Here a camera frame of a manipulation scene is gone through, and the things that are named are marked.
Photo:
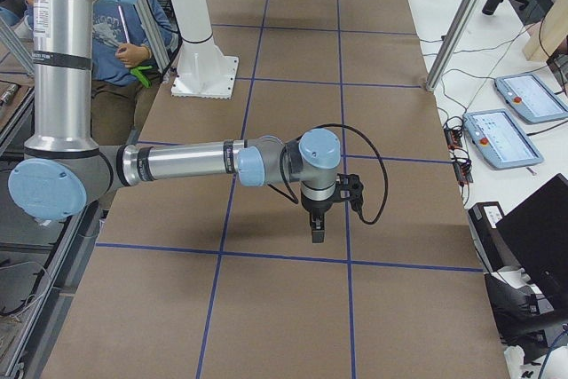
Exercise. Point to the green pink stick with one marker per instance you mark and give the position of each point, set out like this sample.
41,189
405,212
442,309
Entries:
134,53

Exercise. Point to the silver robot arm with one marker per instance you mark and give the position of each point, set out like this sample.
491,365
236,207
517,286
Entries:
64,169

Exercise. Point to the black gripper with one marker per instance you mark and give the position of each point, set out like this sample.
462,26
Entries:
316,208

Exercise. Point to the black box white label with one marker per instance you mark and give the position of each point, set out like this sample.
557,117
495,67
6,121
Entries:
491,248

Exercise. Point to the black laptop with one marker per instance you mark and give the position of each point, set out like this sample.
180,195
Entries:
536,233

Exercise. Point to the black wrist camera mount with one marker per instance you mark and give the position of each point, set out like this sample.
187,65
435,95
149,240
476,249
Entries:
348,187

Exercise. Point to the white camera stand pedestal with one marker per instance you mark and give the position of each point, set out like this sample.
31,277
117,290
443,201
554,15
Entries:
202,70

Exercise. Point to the wooden board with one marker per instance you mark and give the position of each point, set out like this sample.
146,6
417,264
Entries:
548,36

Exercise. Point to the near blue teach pendant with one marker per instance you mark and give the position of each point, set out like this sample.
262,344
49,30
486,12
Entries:
502,143

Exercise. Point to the far blue teach pendant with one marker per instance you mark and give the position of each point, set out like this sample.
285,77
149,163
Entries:
531,98

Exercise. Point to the blue teach pendant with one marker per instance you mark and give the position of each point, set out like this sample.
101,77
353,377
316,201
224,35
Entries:
502,143
531,98

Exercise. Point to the aluminium frame post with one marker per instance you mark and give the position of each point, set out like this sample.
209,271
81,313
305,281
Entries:
453,36

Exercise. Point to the child mannequin blue shirt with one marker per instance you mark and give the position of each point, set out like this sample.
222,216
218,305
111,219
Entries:
114,25

